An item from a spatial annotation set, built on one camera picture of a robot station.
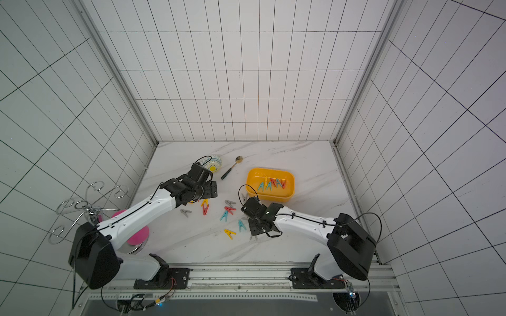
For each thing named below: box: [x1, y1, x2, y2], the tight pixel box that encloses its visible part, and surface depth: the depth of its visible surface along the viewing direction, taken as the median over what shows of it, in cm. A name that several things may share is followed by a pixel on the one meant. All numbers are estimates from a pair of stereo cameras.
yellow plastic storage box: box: [245, 167, 296, 203], surface depth 102 cm
